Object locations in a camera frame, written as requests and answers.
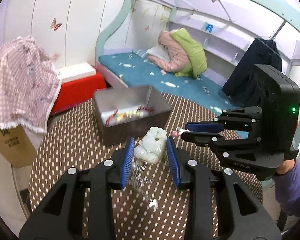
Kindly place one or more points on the brown polka dot tablecloth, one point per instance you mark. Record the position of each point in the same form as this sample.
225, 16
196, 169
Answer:
82, 189

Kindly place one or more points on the white jade carved pendant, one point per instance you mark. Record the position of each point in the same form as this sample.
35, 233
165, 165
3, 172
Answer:
152, 147

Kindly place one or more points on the red green cord charm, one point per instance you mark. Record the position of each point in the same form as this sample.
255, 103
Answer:
114, 118

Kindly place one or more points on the white flat box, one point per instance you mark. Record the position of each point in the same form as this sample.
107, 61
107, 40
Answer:
75, 72

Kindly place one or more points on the pink butterfly wall sticker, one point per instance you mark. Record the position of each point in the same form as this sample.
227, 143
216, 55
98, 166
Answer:
54, 25

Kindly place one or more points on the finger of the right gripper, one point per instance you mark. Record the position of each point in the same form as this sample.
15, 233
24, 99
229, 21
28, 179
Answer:
203, 138
204, 126

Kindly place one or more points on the pink charm pendant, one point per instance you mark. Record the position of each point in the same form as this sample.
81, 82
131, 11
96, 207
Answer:
178, 132

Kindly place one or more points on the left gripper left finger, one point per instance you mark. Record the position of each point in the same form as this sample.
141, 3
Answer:
122, 158

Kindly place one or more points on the pink checkered cloth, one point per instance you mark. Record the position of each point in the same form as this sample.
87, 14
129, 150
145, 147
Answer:
29, 85

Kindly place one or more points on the teal bed mattress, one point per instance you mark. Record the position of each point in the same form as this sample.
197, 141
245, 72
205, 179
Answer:
136, 71

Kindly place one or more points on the red storage ottoman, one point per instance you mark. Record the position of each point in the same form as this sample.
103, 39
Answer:
76, 92

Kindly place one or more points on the green quilt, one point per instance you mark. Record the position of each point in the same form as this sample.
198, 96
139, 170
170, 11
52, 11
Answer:
194, 51

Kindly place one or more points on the dark navy hanging garment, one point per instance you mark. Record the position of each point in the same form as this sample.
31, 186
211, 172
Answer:
241, 86

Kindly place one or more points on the purple sleeve right forearm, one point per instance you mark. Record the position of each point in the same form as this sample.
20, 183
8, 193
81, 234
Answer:
287, 191

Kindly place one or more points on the small blue box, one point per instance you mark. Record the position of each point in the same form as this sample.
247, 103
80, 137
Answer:
209, 28

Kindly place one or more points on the right hand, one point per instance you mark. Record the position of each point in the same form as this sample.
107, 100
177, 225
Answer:
286, 166

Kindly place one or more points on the silver metal tin box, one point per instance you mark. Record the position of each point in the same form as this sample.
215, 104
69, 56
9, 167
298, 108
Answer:
142, 107

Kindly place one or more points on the silver chain jewelry pile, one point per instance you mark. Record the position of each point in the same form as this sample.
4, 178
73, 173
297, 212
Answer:
137, 181

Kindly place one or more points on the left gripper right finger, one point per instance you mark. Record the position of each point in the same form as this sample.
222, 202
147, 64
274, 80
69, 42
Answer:
177, 159

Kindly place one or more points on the pink padded jacket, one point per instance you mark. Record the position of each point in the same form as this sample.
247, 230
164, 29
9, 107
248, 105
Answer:
178, 57

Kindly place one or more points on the cardboard box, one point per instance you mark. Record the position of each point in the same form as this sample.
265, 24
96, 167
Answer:
16, 147

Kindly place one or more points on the white wardrobe doors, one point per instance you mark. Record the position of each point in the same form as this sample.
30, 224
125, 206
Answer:
74, 42

